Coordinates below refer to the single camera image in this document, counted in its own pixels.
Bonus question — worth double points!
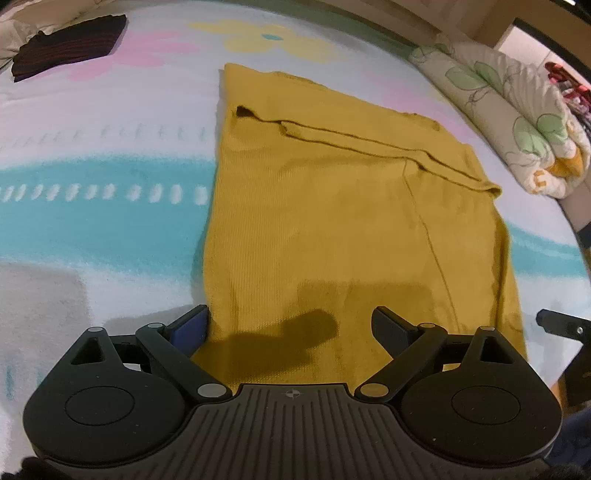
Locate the cream floral folded quilt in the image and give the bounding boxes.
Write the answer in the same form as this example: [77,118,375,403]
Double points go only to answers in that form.
[409,36,590,199]

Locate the dark folded garment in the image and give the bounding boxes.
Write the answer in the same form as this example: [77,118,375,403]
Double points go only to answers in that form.
[11,15,127,82]

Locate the floral pastel bed sheet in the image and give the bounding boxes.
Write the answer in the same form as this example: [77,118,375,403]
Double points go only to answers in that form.
[1,1,590,471]

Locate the mustard yellow knit garment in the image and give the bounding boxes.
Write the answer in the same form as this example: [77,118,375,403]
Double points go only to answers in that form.
[194,64,525,387]

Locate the wooden bed frame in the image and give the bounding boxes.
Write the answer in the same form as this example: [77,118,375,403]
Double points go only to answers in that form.
[230,0,591,52]

